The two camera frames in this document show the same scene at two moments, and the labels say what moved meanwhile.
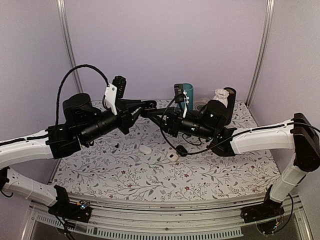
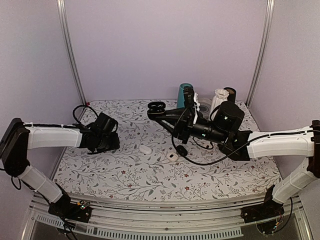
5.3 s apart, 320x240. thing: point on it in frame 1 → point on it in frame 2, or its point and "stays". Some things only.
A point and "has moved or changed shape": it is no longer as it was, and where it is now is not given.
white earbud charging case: x=145 y=149 stays
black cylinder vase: x=231 y=98 stays
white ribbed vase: x=221 y=95 stays
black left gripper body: x=96 y=131 → x=106 y=144
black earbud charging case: x=149 y=104 has moved or changed shape
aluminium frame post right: x=269 y=19 stays
